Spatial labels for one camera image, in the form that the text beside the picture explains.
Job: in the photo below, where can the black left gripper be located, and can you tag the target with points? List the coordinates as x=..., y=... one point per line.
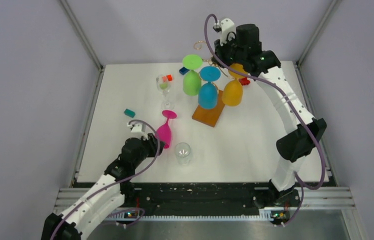
x=152, y=143

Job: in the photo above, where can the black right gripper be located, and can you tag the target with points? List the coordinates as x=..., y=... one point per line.
x=220, y=49

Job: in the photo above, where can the pink plastic wine glass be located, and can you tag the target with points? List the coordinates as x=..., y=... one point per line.
x=164, y=132

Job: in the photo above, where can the yellow plastic wine glass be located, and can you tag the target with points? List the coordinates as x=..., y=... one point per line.
x=233, y=91

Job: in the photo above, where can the blue plastic wine glass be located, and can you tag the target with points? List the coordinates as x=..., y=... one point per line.
x=208, y=93

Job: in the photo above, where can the green plastic wine glass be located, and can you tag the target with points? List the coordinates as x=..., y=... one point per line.
x=192, y=80

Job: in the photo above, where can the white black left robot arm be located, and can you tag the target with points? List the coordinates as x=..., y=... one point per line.
x=79, y=220

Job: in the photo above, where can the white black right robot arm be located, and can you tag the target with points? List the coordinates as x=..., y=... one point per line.
x=303, y=130

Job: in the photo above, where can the clear tall wine glass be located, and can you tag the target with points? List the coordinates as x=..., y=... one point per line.
x=166, y=103

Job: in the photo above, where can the red toy brick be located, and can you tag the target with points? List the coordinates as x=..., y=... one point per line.
x=244, y=81

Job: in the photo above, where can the clear glass tumbler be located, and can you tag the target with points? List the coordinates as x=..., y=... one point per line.
x=183, y=153

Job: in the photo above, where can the teal toy block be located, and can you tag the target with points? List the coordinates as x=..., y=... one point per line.
x=130, y=113

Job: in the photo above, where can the light green toy block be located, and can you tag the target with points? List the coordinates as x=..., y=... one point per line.
x=163, y=86

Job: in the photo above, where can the blue toy brick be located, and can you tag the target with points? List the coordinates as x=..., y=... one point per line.
x=183, y=70

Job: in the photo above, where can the orange red toy block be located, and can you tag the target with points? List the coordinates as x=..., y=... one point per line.
x=167, y=78

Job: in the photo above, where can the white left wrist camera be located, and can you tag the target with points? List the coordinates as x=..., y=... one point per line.
x=138, y=129

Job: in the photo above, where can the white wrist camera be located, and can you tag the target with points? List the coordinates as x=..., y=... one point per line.
x=227, y=29
x=138, y=129

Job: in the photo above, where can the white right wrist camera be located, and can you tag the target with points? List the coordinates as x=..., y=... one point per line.
x=227, y=29

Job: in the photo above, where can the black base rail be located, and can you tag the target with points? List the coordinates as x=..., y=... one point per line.
x=208, y=199

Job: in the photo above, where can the gold wire glass rack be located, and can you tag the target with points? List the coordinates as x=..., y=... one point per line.
x=209, y=117

